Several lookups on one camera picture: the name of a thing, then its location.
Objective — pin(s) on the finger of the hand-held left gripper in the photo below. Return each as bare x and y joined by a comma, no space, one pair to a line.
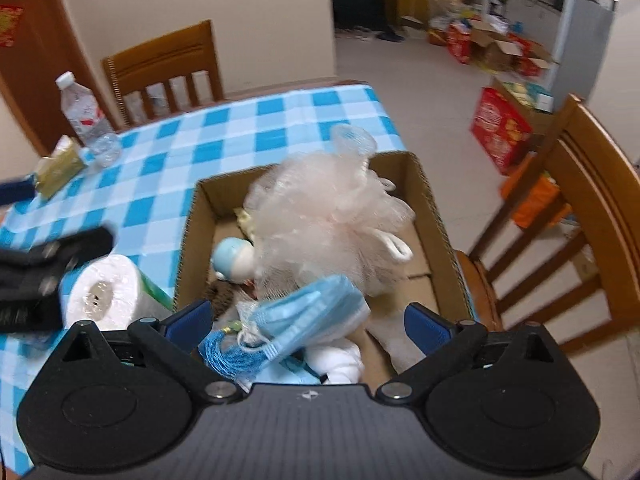
85,245
15,190

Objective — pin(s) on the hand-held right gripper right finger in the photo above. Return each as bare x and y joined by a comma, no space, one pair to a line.
427,327

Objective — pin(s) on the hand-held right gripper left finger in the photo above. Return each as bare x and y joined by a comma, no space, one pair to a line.
191,324

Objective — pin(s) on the blue tassel charm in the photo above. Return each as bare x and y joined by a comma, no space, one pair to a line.
225,355

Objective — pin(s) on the green toilet paper roll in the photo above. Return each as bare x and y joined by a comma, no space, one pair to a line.
115,285

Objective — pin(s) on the cardboard box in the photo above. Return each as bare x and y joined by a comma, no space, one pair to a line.
200,240

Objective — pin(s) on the white sock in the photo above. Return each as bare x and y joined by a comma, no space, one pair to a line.
340,360

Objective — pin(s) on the small yellow soft toy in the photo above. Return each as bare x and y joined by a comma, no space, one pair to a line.
245,222

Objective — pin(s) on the pale mesh bath loofah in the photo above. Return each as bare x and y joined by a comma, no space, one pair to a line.
320,210

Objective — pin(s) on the gold tissue pack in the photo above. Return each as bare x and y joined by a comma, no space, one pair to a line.
60,167

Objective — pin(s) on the clear plastic water bottle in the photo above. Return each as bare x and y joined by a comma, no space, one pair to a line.
85,115

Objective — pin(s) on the brown wooden door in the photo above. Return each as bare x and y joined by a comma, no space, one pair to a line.
45,75

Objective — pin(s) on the red door decoration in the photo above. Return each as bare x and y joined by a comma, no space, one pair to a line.
10,25

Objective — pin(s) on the orange bag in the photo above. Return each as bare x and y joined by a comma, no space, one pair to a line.
535,200

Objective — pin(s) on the blue checked tablecloth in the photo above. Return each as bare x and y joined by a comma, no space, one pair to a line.
225,130

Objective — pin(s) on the wooden chair with slotted backrest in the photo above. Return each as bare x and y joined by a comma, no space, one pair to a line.
160,55

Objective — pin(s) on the wooden chair with grooved backrest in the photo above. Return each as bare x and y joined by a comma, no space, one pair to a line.
590,195

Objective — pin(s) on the large red gift box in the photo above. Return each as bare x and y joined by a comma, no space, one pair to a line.
500,130

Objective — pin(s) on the small red gift box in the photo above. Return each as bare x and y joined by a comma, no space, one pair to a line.
459,44

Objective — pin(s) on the brown floor carton with open flaps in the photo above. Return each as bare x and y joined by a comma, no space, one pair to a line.
497,50

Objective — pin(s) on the dark slippers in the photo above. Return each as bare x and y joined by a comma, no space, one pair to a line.
390,36

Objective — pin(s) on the grey refrigerator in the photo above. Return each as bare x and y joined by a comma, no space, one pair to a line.
580,45

